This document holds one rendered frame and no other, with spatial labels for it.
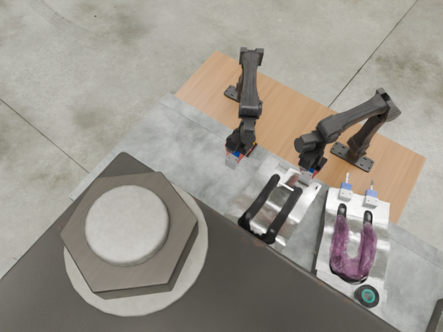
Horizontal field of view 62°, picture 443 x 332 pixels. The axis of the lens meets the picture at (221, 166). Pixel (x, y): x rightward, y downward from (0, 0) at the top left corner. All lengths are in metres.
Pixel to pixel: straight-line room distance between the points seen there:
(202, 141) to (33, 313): 1.50
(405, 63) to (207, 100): 2.10
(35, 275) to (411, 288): 1.54
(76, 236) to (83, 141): 2.56
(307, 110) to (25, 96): 2.16
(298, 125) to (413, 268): 0.80
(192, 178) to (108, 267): 1.41
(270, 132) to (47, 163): 1.64
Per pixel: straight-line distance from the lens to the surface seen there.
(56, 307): 0.32
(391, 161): 1.92
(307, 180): 1.57
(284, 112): 1.90
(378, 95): 1.48
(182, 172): 1.69
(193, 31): 3.42
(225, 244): 0.31
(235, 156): 1.55
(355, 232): 1.59
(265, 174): 1.60
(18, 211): 2.75
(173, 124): 1.82
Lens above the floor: 2.30
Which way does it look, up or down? 62 degrees down
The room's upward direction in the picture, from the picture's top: 4 degrees clockwise
